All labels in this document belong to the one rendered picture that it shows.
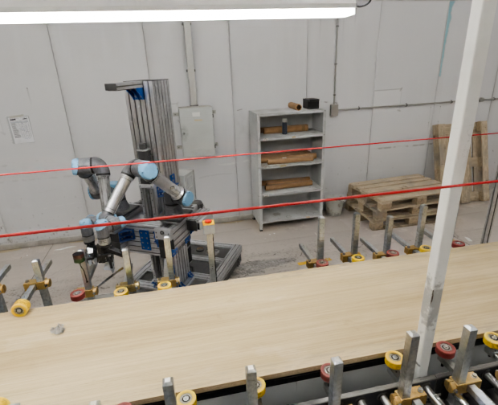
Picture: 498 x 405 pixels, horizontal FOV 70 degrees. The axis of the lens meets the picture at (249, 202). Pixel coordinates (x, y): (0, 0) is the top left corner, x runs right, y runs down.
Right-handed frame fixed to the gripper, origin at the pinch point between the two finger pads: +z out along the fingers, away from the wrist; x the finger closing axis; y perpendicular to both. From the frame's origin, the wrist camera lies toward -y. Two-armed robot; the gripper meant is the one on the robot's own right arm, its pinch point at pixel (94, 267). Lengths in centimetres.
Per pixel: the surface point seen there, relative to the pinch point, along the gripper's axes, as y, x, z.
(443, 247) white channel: -133, -161, -62
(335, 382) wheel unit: -144, -115, -18
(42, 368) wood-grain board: -98, 2, -7
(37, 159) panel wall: 229, 103, -31
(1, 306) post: -35, 45, -1
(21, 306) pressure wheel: -57, 23, -14
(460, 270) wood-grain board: -76, -227, -7
